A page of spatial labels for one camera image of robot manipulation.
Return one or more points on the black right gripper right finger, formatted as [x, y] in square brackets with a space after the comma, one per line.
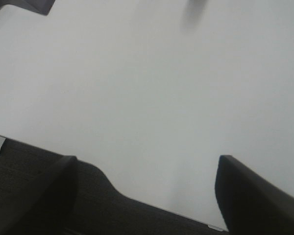
[249, 204]

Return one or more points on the grey plastic dustpan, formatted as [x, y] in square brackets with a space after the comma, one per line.
[42, 7]

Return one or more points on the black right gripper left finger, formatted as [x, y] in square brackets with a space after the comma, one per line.
[40, 204]

